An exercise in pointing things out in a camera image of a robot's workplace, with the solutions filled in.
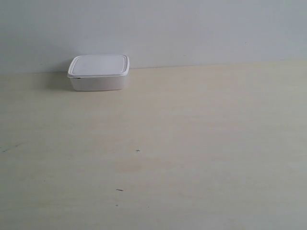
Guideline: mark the white lidded plastic container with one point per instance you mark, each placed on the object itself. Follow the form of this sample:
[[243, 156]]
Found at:
[[99, 72]]

